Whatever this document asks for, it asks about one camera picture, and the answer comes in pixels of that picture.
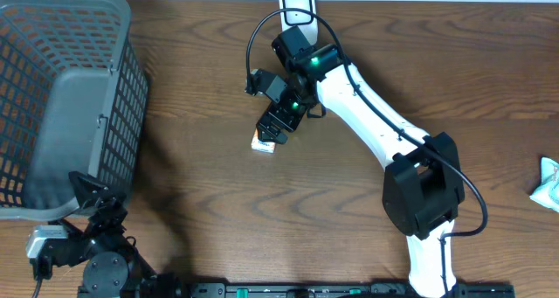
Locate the grey plastic mesh basket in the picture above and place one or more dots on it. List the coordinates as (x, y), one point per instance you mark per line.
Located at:
(73, 98)

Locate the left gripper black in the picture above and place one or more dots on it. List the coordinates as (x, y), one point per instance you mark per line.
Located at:
(112, 218)

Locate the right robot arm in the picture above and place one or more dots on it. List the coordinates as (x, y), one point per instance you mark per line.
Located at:
(421, 189)

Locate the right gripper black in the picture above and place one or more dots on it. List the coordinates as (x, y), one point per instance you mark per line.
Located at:
(288, 121)

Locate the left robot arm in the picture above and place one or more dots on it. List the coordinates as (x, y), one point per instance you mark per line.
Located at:
(114, 267)

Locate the white wet wipes pack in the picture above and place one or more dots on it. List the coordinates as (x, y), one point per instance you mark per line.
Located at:
(546, 194)

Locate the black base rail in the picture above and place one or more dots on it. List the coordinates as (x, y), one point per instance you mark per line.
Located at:
(221, 290)

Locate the white barcode scanner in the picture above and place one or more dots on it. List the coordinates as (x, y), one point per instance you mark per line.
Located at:
(298, 15)

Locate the small orange box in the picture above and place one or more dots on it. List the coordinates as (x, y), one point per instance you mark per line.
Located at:
(258, 145)

